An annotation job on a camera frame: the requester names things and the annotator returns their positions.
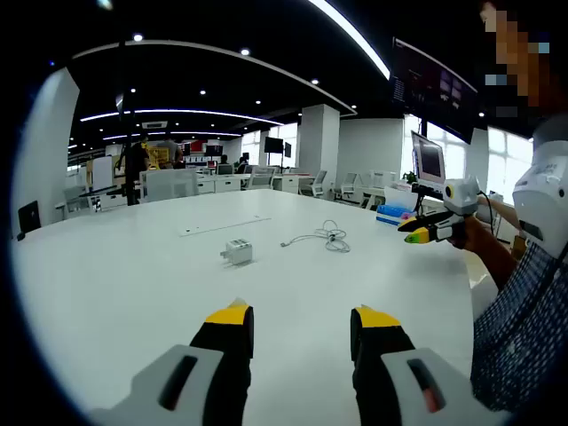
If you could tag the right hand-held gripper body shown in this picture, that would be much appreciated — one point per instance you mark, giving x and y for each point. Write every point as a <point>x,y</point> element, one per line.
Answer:
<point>463,193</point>

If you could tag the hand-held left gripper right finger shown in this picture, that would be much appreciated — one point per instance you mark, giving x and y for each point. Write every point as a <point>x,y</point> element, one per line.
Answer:
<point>381,355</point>

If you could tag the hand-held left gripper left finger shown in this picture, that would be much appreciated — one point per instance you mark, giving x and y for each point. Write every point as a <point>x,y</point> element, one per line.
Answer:
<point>213,355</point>

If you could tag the white charger adapter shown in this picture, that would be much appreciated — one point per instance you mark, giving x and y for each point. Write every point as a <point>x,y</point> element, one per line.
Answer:
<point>239,252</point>

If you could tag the small desk monitor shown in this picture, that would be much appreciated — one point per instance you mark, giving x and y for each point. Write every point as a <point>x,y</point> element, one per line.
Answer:
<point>428,162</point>

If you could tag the white desk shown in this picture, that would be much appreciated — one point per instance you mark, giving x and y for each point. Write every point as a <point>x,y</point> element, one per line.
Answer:
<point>133,275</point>

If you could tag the person's right hand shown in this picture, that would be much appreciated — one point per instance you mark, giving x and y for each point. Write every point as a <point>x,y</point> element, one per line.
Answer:
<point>466,239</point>

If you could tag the blue box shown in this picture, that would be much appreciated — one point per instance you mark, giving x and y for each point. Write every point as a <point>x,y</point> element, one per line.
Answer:
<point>392,215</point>

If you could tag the green potted plant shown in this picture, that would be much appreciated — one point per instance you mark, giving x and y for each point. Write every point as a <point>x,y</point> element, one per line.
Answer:
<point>409,177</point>

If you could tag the white chest-worn device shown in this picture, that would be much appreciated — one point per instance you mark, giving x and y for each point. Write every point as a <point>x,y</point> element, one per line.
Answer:
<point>539,195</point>

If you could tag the black stand pole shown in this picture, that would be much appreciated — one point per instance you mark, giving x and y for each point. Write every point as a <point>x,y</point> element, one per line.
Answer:
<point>128,155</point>

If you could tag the black square object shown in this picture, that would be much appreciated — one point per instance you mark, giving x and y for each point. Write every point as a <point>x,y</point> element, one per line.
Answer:
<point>29,219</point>

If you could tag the large black wall monitor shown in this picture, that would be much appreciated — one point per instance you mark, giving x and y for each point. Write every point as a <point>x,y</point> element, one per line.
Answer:
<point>432,89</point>

